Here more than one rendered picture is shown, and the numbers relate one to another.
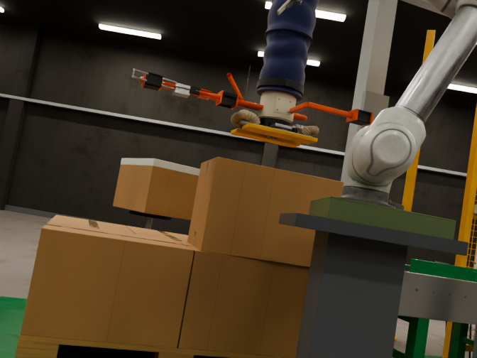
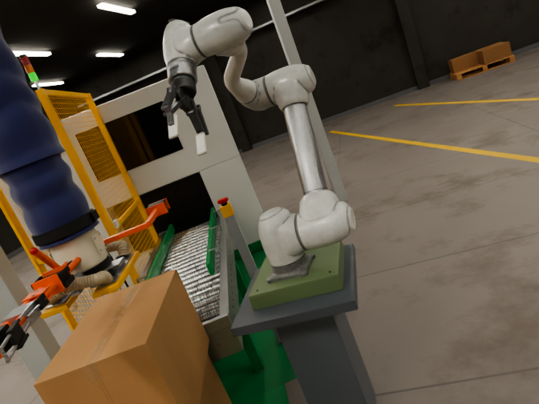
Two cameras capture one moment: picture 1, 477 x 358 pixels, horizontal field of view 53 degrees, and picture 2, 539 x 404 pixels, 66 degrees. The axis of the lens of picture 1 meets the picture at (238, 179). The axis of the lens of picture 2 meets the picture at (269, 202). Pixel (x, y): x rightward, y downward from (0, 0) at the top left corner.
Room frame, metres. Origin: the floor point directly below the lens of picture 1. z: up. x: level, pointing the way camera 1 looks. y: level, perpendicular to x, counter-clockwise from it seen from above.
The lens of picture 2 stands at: (1.17, 1.14, 1.54)
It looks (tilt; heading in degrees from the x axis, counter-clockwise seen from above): 14 degrees down; 286
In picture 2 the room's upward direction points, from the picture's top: 22 degrees counter-clockwise
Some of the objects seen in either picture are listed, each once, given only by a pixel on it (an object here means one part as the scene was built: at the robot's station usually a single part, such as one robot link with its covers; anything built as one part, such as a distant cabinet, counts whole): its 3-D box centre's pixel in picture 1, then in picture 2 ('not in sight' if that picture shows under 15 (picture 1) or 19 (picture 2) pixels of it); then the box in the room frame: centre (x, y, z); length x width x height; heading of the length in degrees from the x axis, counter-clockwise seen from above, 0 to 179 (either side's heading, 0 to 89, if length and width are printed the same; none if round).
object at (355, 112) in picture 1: (359, 117); (158, 208); (2.12, -0.49, 1.24); 0.09 x 0.08 x 0.05; 16
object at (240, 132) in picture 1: (265, 135); (70, 287); (2.38, -0.10, 1.13); 0.34 x 0.10 x 0.05; 106
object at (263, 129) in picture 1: (280, 131); (116, 268); (2.20, -0.15, 1.13); 0.34 x 0.10 x 0.05; 106
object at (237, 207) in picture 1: (262, 213); (138, 357); (2.29, -0.14, 0.74); 0.60 x 0.40 x 0.40; 104
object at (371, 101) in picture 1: (373, 114); not in sight; (3.49, -0.90, 1.62); 0.20 x 0.05 x 0.30; 107
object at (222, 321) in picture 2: not in sight; (164, 345); (2.40, -0.46, 0.58); 0.70 x 0.03 x 0.06; 17
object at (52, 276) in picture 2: (226, 99); (53, 281); (2.22, 0.11, 1.23); 0.10 x 0.08 x 0.06; 16
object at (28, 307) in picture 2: (182, 90); (22, 317); (2.15, 0.32, 1.23); 0.07 x 0.07 x 0.04; 16
